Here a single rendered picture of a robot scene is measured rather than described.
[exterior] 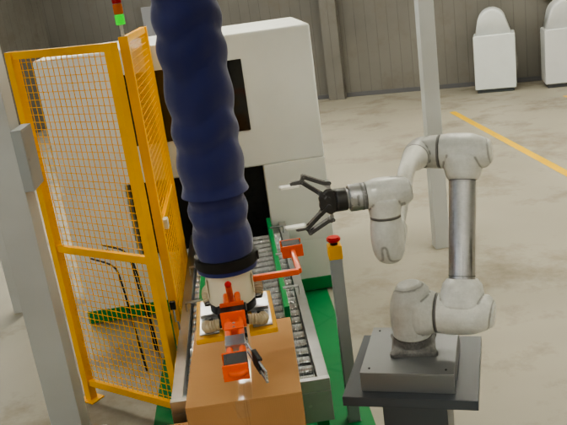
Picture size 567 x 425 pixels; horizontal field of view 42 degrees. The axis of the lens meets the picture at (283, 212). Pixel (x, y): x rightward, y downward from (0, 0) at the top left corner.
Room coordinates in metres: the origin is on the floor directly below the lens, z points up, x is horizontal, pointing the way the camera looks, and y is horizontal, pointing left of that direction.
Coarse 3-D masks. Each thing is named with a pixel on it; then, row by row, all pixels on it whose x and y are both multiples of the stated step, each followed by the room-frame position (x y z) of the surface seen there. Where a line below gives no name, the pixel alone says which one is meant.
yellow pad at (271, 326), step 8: (256, 296) 2.60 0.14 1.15; (264, 296) 2.65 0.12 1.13; (272, 304) 2.57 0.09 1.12; (248, 312) 2.53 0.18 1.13; (256, 312) 2.51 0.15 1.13; (272, 312) 2.50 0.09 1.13; (272, 320) 2.42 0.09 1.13; (256, 328) 2.39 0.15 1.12; (264, 328) 2.38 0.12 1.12; (272, 328) 2.38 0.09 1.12
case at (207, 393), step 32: (288, 320) 2.80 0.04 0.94; (192, 352) 2.63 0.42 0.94; (224, 352) 2.59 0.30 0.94; (288, 352) 2.52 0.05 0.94; (192, 384) 2.38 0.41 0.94; (224, 384) 2.35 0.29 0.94; (256, 384) 2.32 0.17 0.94; (288, 384) 2.29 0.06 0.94; (192, 416) 2.23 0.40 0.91; (224, 416) 2.23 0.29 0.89; (256, 416) 2.23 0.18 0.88; (288, 416) 2.23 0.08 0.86
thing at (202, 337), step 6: (198, 306) 2.65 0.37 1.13; (204, 306) 2.63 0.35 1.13; (198, 312) 2.59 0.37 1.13; (198, 318) 2.54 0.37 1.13; (210, 318) 2.46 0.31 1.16; (216, 318) 2.51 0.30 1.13; (198, 324) 2.49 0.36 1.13; (198, 330) 2.44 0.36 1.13; (222, 330) 2.41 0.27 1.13; (198, 336) 2.38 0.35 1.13; (204, 336) 2.38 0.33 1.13; (210, 336) 2.37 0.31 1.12; (216, 336) 2.37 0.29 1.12; (222, 336) 2.37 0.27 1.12; (198, 342) 2.36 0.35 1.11; (204, 342) 2.36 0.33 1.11; (210, 342) 2.36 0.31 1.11
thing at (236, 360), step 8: (232, 352) 1.97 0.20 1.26; (240, 352) 1.96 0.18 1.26; (224, 360) 1.93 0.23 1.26; (232, 360) 1.92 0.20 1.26; (240, 360) 1.92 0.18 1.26; (224, 368) 1.89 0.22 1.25; (232, 368) 1.90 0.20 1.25; (240, 368) 1.90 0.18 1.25; (248, 368) 1.91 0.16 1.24; (224, 376) 1.89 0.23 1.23; (248, 376) 1.90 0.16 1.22
